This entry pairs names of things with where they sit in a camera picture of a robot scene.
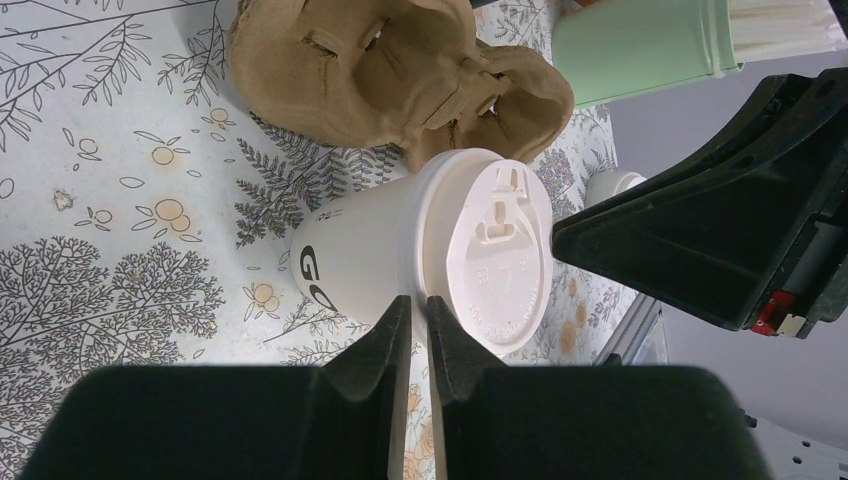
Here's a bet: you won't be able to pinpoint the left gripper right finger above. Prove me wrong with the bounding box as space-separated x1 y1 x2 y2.
426 296 770 479

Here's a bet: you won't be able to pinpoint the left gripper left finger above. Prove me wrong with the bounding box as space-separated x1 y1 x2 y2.
21 296 412 479

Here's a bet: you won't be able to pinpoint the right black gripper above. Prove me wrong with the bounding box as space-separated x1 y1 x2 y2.
552 68 847 340

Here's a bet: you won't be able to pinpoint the white plastic cup lid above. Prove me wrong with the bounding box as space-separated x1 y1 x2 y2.
412 148 554 357

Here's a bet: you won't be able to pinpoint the white paper coffee cup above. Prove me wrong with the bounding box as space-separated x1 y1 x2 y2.
290 176 423 325

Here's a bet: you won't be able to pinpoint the white wrapped straws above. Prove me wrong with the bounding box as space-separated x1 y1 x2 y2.
728 0 847 63

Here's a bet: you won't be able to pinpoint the green straw holder cup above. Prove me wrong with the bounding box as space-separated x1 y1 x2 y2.
551 0 744 109

